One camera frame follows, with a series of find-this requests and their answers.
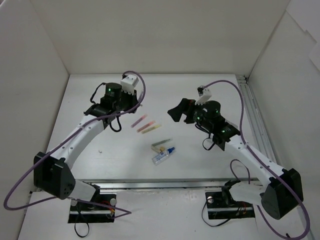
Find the purple pink highlighter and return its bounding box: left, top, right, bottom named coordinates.
left=130, top=114, right=148, bottom=128

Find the brown orange highlighter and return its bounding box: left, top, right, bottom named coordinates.
left=136, top=120, right=156, bottom=133

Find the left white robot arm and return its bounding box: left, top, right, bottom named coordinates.
left=33, top=75, right=138, bottom=210

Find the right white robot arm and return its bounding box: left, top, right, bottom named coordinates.
left=167, top=98, right=303, bottom=220

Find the yellow highlighter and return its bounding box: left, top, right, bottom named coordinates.
left=141, top=124, right=162, bottom=134

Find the green highlighter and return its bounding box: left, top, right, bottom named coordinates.
left=152, top=138, right=173, bottom=147

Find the clear blue spray bottle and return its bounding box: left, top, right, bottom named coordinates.
left=152, top=147, right=176, bottom=166

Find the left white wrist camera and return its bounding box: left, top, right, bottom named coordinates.
left=120, top=74, right=139, bottom=95

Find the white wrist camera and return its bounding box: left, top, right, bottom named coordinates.
left=120, top=74, right=139, bottom=95
left=195, top=85, right=212, bottom=105

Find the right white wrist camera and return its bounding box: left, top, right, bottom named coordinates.
left=195, top=85, right=212, bottom=105

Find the front aluminium rail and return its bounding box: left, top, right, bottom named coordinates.
left=37, top=177, right=263, bottom=192

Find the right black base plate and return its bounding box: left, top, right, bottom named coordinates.
left=205, top=191, right=255, bottom=220

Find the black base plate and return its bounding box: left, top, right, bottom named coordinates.
left=68, top=202, right=115, bottom=224
left=205, top=191, right=255, bottom=220

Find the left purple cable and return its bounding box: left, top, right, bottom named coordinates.
left=3, top=70, right=147, bottom=218

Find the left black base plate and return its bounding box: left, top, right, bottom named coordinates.
left=68, top=202, right=115, bottom=224

